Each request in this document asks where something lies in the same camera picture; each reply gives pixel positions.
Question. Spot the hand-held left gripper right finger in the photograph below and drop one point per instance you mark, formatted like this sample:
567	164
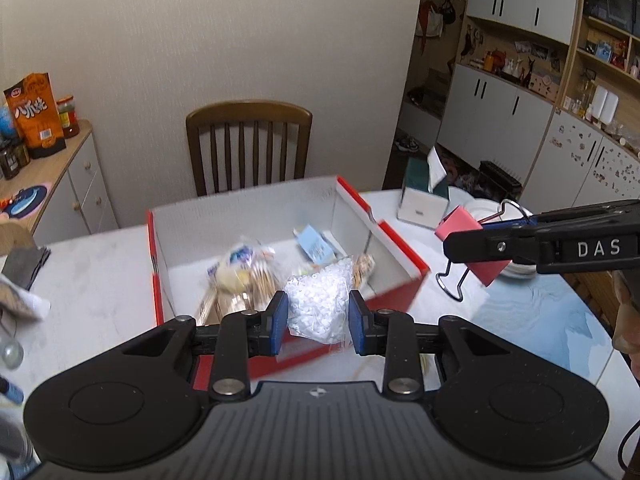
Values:
357	322

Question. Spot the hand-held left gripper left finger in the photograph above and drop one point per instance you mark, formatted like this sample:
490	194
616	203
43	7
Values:
277	322

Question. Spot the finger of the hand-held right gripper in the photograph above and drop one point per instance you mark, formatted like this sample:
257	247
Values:
490	247
575	214

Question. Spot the pink binder clip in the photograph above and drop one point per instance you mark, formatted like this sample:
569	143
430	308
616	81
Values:
460	222

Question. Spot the bag of white beads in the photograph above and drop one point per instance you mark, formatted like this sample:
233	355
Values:
315	305

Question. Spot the clear snack bag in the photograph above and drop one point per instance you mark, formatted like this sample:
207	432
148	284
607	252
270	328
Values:
255	280

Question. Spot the silver snack packet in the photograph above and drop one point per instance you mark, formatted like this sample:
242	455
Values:
362	267

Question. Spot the light blue packet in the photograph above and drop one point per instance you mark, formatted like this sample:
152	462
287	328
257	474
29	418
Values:
315	245

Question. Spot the red cardboard box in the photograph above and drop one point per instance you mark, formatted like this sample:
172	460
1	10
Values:
250	220

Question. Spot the printed marble desktop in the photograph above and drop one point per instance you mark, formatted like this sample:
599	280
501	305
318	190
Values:
100	280

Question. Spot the person's right hand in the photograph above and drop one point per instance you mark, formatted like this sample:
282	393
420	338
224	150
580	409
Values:
627	320

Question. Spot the black basket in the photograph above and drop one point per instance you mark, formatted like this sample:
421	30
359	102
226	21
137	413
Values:
500	180

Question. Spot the green white tissue box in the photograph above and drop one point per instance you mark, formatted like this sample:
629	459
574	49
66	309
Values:
417	210

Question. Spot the pair of sneakers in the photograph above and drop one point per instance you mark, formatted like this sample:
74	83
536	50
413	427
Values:
407	144

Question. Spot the wooden slat-back chair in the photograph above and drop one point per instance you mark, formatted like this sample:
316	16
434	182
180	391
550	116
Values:
250	110

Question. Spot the hanging cloth bag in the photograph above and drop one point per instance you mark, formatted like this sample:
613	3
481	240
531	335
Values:
435	22

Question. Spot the wooden-top side cabinet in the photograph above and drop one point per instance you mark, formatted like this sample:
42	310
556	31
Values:
85	185

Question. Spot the small clear glass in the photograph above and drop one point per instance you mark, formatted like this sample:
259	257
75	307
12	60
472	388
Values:
10	350

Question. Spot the small blue bottle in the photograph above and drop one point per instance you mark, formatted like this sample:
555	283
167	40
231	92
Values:
11	391

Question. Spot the red-lidded sauce jar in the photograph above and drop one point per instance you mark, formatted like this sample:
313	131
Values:
68	120

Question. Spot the tall glass jar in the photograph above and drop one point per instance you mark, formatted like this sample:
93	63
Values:
12	450

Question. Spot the dark jar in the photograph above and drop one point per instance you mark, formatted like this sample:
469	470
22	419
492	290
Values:
12	160

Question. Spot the orange snack bag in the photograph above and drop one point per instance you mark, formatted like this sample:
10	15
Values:
37	115

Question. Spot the blue globe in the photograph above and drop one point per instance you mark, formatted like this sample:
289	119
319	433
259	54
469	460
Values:
7	122

